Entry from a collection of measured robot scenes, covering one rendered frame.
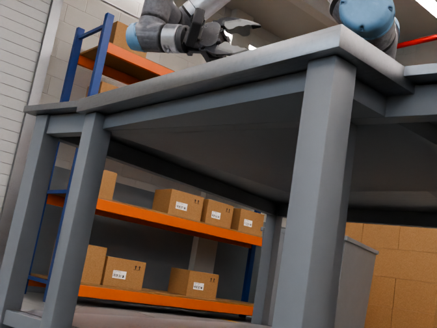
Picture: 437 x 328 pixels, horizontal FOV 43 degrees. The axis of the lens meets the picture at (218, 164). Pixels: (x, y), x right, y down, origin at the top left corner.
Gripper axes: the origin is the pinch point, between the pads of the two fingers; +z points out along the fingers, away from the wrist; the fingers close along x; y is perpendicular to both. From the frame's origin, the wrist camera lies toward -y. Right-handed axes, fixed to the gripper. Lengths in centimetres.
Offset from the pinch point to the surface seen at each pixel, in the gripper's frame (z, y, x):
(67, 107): -55, 11, 19
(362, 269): 5, 299, -7
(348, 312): 2, 287, 25
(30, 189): -66, 21, 42
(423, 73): 41.4, -19.6, 18.8
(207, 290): -154, 426, 18
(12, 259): -65, 25, 63
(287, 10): -148, 441, -332
